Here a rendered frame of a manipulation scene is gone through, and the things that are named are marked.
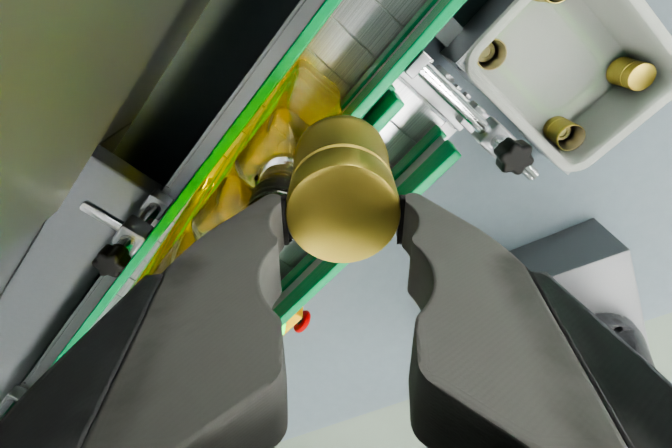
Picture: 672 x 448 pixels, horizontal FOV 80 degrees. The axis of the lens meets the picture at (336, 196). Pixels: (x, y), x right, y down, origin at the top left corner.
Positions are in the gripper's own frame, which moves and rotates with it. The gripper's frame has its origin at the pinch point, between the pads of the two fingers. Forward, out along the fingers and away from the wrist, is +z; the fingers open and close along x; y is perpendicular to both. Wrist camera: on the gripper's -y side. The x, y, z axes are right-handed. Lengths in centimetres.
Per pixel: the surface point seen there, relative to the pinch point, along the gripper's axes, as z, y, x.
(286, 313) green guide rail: 23.6, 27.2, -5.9
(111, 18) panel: 11.4, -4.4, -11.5
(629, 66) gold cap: 40, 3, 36
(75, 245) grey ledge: 32, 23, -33
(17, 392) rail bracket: 31, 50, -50
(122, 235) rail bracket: 23.1, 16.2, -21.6
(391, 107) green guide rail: 23.6, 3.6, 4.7
